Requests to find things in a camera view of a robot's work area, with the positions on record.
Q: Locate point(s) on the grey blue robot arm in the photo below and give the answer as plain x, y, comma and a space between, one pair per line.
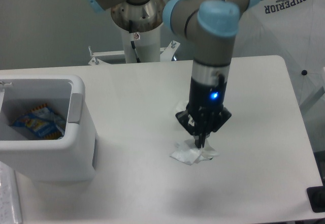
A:
211, 25

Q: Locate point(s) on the black device at edge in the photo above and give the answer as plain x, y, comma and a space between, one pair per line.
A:
316, 198

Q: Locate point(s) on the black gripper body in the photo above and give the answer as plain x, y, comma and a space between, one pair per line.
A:
204, 99

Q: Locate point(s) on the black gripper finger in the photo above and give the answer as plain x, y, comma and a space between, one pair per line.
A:
212, 122
186, 120

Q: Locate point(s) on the white tissue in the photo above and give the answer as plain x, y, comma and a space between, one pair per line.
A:
187, 152

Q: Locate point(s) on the blue snack wrapper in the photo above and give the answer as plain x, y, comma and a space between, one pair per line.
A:
43, 122

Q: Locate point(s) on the white superior umbrella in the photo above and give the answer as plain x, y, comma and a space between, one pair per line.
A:
292, 29

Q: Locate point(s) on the white metal base frame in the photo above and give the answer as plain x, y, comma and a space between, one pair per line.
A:
115, 57

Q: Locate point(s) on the white green wrapper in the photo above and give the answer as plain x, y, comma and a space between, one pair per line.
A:
181, 106

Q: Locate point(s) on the white trash can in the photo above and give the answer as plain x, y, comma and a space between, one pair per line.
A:
70, 158

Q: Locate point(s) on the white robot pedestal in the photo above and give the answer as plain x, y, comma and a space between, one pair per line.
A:
140, 47

